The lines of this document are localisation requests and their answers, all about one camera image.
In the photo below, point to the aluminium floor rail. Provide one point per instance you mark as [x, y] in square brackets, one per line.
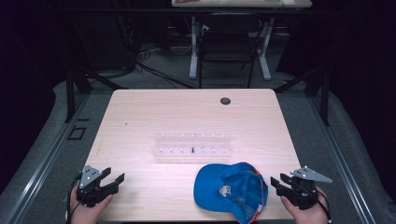
[342, 161]
[46, 161]

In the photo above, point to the person's left hand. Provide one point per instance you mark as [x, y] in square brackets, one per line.
[84, 214]

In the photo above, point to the white-legged desk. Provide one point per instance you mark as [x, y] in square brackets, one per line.
[241, 3]

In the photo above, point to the black chair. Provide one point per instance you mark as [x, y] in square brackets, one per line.
[229, 46]

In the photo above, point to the round grey table grommet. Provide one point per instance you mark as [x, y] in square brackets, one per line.
[225, 101]

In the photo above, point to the blue baseball cap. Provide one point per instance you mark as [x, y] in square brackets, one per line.
[210, 186]

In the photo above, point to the clear acrylic peg rack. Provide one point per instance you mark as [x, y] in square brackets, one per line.
[193, 144]

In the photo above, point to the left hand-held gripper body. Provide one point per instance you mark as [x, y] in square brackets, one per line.
[90, 191]

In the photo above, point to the person's right hand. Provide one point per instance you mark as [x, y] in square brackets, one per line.
[311, 216]

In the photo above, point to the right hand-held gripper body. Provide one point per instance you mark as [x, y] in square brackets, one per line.
[303, 194]

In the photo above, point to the black metal stand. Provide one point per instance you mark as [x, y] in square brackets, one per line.
[71, 93]
[324, 96]

